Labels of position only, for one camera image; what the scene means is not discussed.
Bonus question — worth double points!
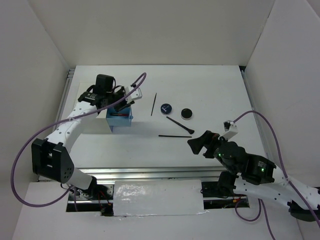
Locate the black round compact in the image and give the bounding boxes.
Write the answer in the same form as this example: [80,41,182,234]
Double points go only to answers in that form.
[180,108,193,120]

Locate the black makeup brush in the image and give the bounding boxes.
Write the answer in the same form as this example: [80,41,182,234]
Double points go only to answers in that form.
[166,116,195,135]

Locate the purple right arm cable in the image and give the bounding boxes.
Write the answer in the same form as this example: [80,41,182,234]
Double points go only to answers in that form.
[232,110,320,240]

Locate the blue drawer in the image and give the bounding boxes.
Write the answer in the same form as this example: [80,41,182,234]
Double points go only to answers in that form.
[106,107,134,127]

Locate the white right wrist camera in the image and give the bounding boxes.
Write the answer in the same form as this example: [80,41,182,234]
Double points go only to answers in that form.
[220,120,238,141]

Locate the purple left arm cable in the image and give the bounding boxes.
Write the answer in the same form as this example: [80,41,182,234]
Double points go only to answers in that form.
[10,72,147,208]

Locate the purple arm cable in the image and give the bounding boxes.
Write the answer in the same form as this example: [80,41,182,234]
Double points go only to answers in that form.
[10,72,147,208]
[232,110,320,240]

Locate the thin black makeup pencil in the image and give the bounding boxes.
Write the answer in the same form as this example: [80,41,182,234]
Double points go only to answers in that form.
[150,92,157,117]

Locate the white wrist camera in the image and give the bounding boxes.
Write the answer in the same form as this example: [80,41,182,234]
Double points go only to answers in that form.
[220,120,238,141]
[124,86,143,102]

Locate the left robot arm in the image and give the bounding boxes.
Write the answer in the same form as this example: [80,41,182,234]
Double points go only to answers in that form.
[31,74,142,200]

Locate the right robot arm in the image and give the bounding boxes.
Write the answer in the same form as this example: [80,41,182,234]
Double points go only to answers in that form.
[187,130,320,222]

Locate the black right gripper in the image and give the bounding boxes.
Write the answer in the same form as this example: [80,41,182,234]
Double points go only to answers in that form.
[186,129,236,174]

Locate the white foam cover panel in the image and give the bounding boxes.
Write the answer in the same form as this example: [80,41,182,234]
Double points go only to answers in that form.
[113,179,205,217]

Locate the aluminium table rail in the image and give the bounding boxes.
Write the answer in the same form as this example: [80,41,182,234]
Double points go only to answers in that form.
[80,166,225,181]

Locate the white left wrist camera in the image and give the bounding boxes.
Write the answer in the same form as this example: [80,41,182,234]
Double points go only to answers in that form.
[124,86,143,102]

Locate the white drawer cabinet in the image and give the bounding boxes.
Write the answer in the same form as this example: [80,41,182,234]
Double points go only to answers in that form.
[74,81,116,135]

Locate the long black eyeliner pencil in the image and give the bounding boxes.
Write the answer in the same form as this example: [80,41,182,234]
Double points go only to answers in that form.
[158,134,192,138]

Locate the navy round compact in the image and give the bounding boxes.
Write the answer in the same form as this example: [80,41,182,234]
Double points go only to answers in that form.
[160,103,173,115]

